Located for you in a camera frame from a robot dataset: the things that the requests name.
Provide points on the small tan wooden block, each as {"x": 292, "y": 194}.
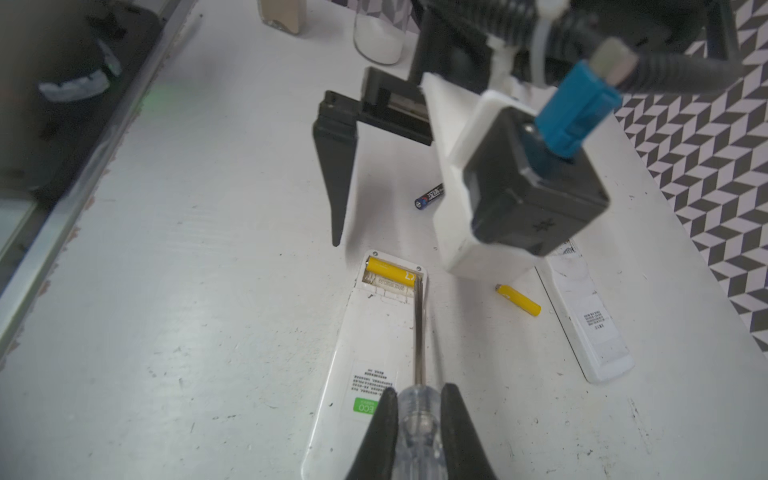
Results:
{"x": 286, "y": 15}

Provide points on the yellow AAA battery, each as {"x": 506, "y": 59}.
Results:
{"x": 520, "y": 300}
{"x": 390, "y": 271}

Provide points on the clear-handled screwdriver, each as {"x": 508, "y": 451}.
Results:
{"x": 419, "y": 450}

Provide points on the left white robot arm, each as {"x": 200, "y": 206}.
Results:
{"x": 592, "y": 53}

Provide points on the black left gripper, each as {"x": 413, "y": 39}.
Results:
{"x": 388, "y": 103}

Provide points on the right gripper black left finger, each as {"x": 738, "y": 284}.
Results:
{"x": 376, "y": 453}

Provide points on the white remote with green buttons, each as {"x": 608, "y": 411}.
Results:
{"x": 374, "y": 351}

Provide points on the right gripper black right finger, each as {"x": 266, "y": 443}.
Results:
{"x": 464, "y": 454}

